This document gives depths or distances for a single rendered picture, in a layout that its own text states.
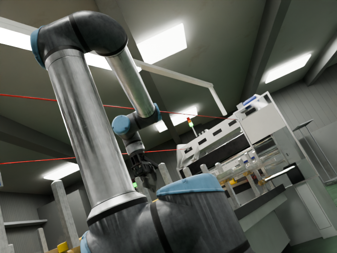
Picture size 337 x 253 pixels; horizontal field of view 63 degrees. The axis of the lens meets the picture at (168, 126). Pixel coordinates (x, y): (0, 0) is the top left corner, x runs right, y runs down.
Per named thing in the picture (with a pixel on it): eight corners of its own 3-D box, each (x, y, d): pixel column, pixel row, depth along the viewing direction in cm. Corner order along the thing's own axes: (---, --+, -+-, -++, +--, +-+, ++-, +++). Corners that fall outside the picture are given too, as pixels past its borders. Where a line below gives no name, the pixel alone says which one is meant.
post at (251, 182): (265, 203, 265) (241, 157, 280) (264, 203, 262) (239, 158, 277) (262, 204, 267) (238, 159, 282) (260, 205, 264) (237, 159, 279)
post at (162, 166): (194, 234, 166) (164, 161, 181) (191, 235, 164) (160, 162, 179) (190, 235, 168) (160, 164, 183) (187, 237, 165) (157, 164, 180)
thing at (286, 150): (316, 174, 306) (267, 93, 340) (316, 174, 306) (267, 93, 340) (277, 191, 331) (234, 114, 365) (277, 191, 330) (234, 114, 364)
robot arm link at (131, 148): (132, 149, 147) (146, 141, 144) (136, 157, 146) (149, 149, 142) (122, 149, 139) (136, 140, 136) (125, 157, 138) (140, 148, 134)
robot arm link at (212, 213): (253, 241, 54) (213, 160, 60) (174, 277, 54) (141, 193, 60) (242, 235, 69) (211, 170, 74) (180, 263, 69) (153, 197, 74)
